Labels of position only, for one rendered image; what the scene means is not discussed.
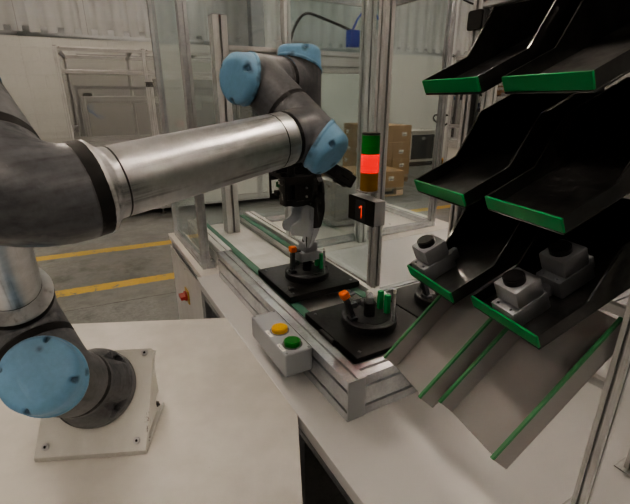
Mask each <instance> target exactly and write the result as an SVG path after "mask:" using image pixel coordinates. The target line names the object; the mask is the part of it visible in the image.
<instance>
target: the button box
mask: <svg viewBox="0 0 630 504"><path fill-rule="evenodd" d="M276 323H284V324H286V325H287V326H288V331H287V332H286V333H284V334H274V333H273V332H272V326H273V325H274V324H276ZM252 334H253V337H254V338H255V339H256V340H257V342H258V343H259V344H260V345H261V347H262V348H263V349H264V350H265V352H266V353H267V354H268V355H269V357H270V358H271V359H272V361H273V362H274V363H275V364H276V366H277V367H278V368H279V369H280V371H281V372H282V373H283V374H284V376H285V377H289V376H292V375H295V374H298V373H301V372H304V371H307V370H310V369H312V347H311V346H310V345H309V344H308V343H307V342H306V341H305V340H304V339H303V338H302V337H301V336H300V335H299V334H298V333H297V332H296V331H295V330H294V329H293V328H292V327H291V326H290V325H289V324H288V323H287V322H286V321H285V320H284V319H283V318H282V317H281V316H280V315H279V314H278V313H277V312H276V311H272V312H268V313H264V314H260V315H256V316H252ZM288 336H297V337H299V338H300V339H301V345H300V346H299V347H297V348H287V347H285V346H284V339H285V338H286V337H288Z"/></svg>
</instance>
